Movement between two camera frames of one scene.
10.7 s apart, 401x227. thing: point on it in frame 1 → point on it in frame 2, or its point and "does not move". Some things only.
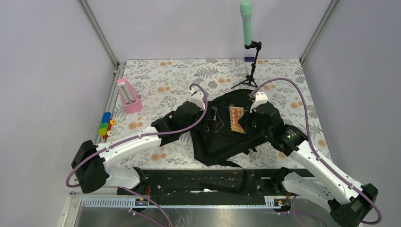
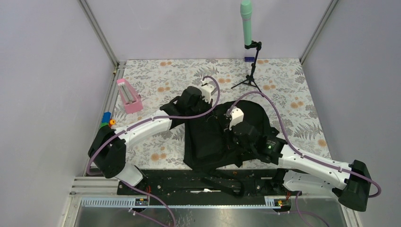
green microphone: (246, 7) does not move
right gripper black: (245, 120) → (235, 145)
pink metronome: (132, 101) does not move
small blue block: (247, 59) does not move
